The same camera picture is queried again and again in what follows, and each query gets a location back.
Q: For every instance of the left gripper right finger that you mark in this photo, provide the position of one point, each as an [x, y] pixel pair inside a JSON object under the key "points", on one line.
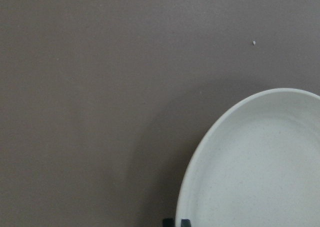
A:
{"points": [[185, 221]]}

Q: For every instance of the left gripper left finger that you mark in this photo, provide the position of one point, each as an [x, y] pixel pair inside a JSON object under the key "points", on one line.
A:
{"points": [[168, 221]]}

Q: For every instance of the beige round plate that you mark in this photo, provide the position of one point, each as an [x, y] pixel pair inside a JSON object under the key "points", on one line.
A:
{"points": [[258, 165]]}

